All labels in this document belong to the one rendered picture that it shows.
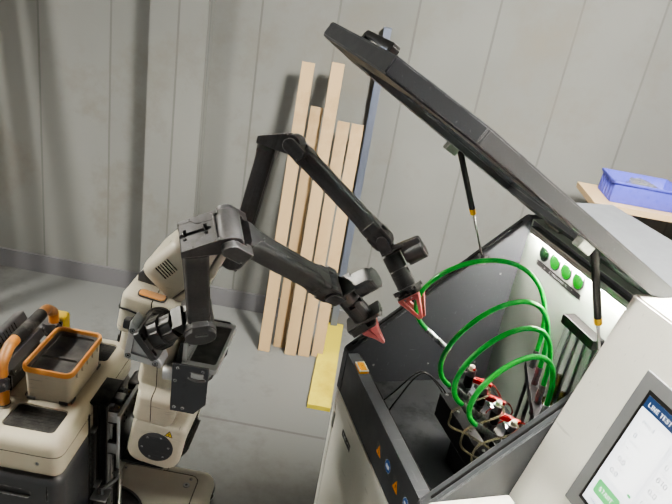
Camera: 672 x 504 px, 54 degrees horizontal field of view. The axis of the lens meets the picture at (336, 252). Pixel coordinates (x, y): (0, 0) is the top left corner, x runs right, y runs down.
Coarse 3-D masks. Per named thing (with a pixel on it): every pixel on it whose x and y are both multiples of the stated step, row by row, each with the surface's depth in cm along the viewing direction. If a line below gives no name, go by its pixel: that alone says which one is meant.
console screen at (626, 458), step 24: (648, 384) 134; (624, 408) 138; (648, 408) 133; (624, 432) 136; (648, 432) 131; (600, 456) 140; (624, 456) 135; (648, 456) 130; (576, 480) 144; (600, 480) 139; (624, 480) 134; (648, 480) 129
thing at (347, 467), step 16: (336, 416) 223; (336, 432) 222; (352, 432) 207; (336, 448) 222; (352, 448) 207; (336, 464) 221; (352, 464) 206; (368, 464) 193; (336, 480) 221; (352, 480) 206; (368, 480) 193; (320, 496) 238; (336, 496) 221; (352, 496) 206; (368, 496) 193; (384, 496) 182
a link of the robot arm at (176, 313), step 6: (180, 306) 162; (210, 306) 164; (174, 312) 162; (180, 312) 161; (174, 318) 161; (180, 318) 160; (186, 318) 161; (174, 324) 160; (180, 324) 159; (186, 324) 160; (174, 330) 161; (180, 330) 161
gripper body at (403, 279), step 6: (402, 270) 190; (408, 270) 191; (396, 276) 190; (402, 276) 190; (408, 276) 190; (396, 282) 191; (402, 282) 190; (408, 282) 189; (414, 282) 191; (420, 282) 195; (402, 288) 190; (408, 288) 187; (396, 294) 188
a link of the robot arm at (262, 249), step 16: (256, 240) 136; (272, 240) 143; (224, 256) 132; (240, 256) 133; (256, 256) 140; (272, 256) 142; (288, 256) 146; (288, 272) 149; (304, 272) 151; (320, 272) 156; (336, 272) 165; (304, 288) 157; (320, 288) 157; (336, 288) 160
